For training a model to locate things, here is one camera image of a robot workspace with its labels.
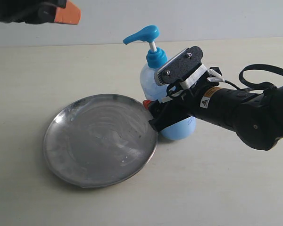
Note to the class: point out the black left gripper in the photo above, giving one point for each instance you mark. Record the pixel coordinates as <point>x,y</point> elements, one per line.
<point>39,12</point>

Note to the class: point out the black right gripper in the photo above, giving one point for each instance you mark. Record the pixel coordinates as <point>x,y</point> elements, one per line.
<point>171,112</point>

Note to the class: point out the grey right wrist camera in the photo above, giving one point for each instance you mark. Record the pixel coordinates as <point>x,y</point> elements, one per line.
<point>185,68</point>

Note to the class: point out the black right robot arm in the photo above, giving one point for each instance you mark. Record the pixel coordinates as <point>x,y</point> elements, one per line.
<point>257,119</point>

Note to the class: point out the round steel plate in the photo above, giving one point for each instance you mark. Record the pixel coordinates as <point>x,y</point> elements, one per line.
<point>99,141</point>

